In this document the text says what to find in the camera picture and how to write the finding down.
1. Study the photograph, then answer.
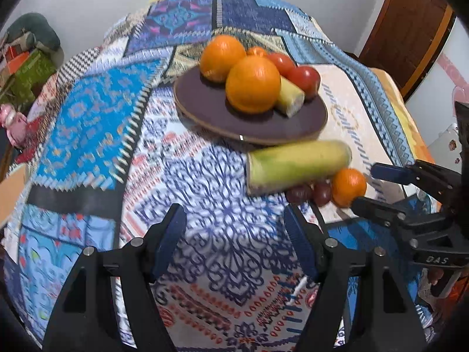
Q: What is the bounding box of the purple round plate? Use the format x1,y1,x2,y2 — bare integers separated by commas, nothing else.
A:
173,64,328,145

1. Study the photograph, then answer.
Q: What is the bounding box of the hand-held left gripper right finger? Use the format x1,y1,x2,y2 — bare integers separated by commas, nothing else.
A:
284,203,427,352

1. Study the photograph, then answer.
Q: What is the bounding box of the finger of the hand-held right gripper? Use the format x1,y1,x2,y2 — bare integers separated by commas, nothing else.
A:
351,195,448,234
369,159,461,207

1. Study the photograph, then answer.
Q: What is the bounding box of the patchwork printed blanket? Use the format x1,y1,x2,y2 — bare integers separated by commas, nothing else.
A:
0,0,436,352

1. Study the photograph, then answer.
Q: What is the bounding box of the brown wooden door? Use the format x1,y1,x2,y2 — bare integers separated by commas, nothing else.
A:
357,0,457,98

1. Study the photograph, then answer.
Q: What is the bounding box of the brown cardboard box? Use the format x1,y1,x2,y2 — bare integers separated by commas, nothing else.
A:
0,163,30,224

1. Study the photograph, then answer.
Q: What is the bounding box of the orange yellow bedsheet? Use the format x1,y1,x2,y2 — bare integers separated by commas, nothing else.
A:
370,68,436,165

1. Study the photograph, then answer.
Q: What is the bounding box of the orange red tomato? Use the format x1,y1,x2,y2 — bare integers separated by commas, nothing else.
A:
267,53,297,78

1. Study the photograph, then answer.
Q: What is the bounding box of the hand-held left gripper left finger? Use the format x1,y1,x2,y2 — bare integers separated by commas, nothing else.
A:
42,203,187,352

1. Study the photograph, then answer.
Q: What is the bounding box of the white sliding wardrobe door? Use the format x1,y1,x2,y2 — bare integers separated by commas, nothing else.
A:
403,18,469,147

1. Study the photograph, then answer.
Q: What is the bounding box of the orange box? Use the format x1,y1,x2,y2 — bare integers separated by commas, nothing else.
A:
7,51,32,72

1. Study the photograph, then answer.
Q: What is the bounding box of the pink rabbit toy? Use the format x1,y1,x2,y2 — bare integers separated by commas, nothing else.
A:
0,104,28,147

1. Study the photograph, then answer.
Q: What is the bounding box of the dark red tomato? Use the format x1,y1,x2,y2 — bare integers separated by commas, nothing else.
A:
286,65,322,99

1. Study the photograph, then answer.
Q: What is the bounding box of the dark red grape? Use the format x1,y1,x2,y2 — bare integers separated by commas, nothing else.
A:
312,180,333,207
286,184,313,204

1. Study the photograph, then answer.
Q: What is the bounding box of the large orange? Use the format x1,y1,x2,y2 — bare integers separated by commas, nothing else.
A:
200,35,247,83
225,55,282,114

